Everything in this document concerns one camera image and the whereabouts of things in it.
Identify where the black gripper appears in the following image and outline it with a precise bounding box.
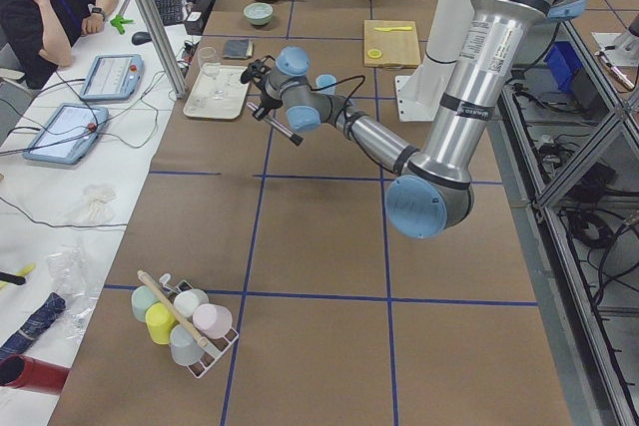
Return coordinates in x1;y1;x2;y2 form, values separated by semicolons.
256;81;283;115

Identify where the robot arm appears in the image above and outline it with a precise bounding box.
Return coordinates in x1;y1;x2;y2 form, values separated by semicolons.
241;0;586;238

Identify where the blue paper cup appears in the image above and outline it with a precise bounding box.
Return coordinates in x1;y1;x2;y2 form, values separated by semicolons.
316;74;336;95

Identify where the white cup drying rack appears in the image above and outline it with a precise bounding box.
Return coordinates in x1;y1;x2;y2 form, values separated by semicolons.
131;270;239;378

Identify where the cream bear tray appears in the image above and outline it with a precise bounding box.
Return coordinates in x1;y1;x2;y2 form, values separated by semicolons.
183;63;249;121

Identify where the grey yellow folded cloth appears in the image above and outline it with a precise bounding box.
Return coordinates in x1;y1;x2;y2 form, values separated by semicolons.
223;38;254;60

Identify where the clear wine glass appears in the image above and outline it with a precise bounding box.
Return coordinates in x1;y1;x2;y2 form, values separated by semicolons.
197;47;225;100

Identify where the green bowl of ice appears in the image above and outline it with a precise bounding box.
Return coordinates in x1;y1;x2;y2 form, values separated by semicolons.
243;2;274;27

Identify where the yellow plastic knife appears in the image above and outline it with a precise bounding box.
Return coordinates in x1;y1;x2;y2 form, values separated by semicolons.
373;25;413;32

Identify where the wooden cutting board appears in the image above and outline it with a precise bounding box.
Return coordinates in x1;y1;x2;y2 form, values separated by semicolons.
362;20;421;68

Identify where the black computer mouse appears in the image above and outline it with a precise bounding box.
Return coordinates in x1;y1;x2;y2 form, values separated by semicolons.
131;31;152;46

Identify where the black keyboard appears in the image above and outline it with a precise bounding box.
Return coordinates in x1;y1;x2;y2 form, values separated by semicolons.
154;0;184;26

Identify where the blue teach pendant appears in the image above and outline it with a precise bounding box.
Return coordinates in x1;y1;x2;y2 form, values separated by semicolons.
79;54;144;102
22;103;109;166

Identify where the seated person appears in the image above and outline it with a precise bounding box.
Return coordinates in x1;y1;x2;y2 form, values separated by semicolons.
1;0;118;90

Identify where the red cylinder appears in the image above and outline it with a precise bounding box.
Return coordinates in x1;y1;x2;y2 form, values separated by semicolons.
1;354;69;395

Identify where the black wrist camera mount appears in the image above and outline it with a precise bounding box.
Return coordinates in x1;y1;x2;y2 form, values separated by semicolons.
240;55;274;88

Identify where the black braided camera cable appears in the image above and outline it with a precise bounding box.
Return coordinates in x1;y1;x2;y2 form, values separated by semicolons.
304;74;366;123

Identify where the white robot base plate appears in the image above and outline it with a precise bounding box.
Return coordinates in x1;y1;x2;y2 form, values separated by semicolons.
394;72;442;122

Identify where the aluminium frame post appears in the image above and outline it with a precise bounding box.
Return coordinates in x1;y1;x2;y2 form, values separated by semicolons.
136;0;187;99

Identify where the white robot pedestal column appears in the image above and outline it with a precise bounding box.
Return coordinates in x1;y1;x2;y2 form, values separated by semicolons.
423;0;473;68

